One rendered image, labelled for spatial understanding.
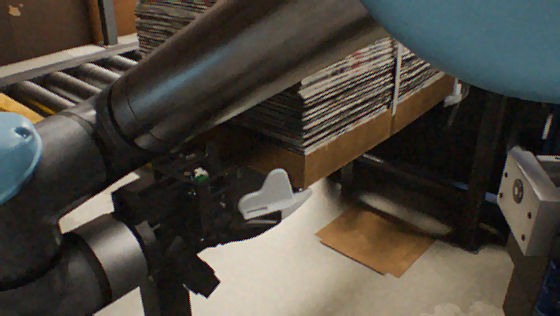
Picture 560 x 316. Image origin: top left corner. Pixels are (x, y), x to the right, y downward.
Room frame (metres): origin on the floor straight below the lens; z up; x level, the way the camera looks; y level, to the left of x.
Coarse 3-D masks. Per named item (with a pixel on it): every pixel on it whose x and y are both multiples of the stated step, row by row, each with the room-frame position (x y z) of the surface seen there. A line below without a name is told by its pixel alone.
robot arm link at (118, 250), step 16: (96, 224) 0.37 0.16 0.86; (112, 224) 0.37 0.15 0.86; (128, 224) 0.38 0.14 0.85; (96, 240) 0.35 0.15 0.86; (112, 240) 0.35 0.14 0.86; (128, 240) 0.36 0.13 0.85; (96, 256) 0.34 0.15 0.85; (112, 256) 0.34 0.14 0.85; (128, 256) 0.35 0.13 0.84; (144, 256) 0.36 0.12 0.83; (112, 272) 0.33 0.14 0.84; (128, 272) 0.34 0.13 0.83; (144, 272) 0.35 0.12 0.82; (112, 288) 0.33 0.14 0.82; (128, 288) 0.34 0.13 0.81
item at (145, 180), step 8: (224, 160) 0.59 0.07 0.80; (240, 168) 0.61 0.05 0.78; (248, 168) 0.62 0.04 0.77; (144, 176) 0.55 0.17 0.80; (152, 176) 0.55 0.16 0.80; (240, 176) 0.61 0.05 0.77; (248, 176) 0.62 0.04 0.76; (256, 176) 0.64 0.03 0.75; (264, 176) 0.65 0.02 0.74; (128, 184) 0.53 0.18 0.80; (136, 184) 0.53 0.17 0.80; (144, 184) 0.53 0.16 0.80; (240, 184) 0.61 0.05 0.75; (248, 184) 0.62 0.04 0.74; (256, 184) 0.64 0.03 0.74; (240, 192) 0.61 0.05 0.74; (248, 192) 0.62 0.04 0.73; (160, 272) 0.50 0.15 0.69; (168, 272) 0.51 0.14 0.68; (152, 280) 0.49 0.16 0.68
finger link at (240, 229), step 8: (240, 216) 0.45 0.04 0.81; (256, 216) 0.45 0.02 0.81; (264, 216) 0.45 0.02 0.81; (272, 216) 0.45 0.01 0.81; (280, 216) 0.46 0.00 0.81; (232, 224) 0.43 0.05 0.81; (240, 224) 0.43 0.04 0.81; (248, 224) 0.44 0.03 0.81; (256, 224) 0.44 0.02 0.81; (264, 224) 0.44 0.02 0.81; (272, 224) 0.45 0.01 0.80; (224, 232) 0.43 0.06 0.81; (232, 232) 0.43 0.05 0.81; (240, 232) 0.43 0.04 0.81; (248, 232) 0.43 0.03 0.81; (256, 232) 0.44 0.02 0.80; (264, 232) 0.44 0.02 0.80; (224, 240) 0.42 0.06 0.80; (232, 240) 0.42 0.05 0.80; (240, 240) 0.43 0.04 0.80
